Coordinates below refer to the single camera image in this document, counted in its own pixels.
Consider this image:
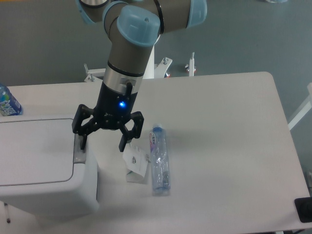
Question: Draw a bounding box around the white push-lid trash can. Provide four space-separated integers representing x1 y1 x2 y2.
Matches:
0 115 99 217

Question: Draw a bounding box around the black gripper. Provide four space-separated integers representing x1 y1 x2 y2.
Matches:
72 81 144 152

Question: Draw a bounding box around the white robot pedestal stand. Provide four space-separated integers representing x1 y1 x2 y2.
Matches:
84 47 173 82

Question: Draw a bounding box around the white crumpled paper receipt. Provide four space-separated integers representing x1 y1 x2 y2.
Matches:
122 143 150 183

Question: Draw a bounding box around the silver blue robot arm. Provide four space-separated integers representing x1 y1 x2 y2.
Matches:
72 0 208 151

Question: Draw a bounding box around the black device at table edge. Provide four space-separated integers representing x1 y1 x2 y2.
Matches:
294 197 312 223

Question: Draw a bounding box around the empty clear plastic bottle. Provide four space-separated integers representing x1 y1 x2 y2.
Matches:
149 123 171 196

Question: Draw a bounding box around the white upright bracket post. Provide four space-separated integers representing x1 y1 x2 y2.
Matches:
185 52 196 77

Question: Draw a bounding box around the white frame bar right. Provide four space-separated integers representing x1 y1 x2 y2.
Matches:
288 83 312 130

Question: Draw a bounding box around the blue labelled water bottle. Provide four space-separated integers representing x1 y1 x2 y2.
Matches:
0 84 23 117

